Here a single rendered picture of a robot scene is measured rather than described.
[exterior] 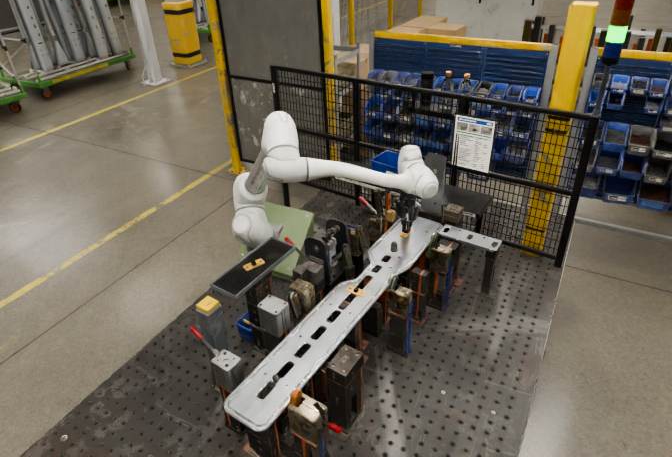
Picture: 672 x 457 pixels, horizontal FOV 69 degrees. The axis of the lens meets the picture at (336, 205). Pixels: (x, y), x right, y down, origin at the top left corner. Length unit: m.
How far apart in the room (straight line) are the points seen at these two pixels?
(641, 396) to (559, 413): 0.50
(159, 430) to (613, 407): 2.34
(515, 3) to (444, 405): 7.21
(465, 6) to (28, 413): 7.76
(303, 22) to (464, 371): 3.05
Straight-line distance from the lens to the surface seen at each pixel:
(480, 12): 8.71
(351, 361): 1.78
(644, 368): 3.53
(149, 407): 2.23
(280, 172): 1.99
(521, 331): 2.45
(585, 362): 3.42
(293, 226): 2.65
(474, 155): 2.69
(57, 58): 9.56
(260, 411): 1.72
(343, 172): 2.05
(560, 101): 2.52
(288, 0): 4.32
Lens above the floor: 2.37
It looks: 31 degrees down
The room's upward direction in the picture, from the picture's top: 2 degrees counter-clockwise
